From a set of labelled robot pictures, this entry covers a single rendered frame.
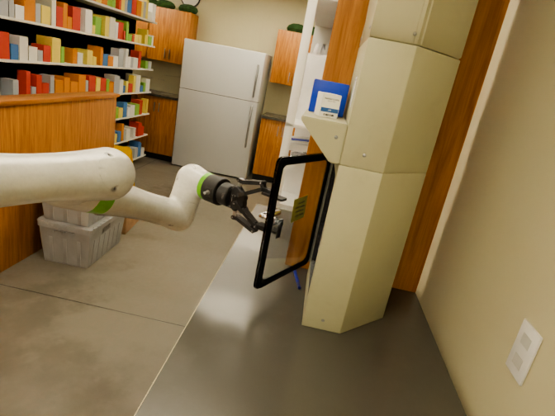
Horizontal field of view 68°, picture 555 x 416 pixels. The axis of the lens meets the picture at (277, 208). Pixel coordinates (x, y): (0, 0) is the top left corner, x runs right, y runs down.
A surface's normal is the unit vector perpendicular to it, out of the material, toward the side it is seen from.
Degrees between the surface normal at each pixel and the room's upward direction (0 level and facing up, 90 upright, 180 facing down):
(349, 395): 0
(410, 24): 90
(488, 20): 90
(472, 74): 90
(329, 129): 90
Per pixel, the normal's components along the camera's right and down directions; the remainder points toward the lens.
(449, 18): 0.60, 0.35
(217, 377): 0.18, -0.93
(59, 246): -0.11, 0.38
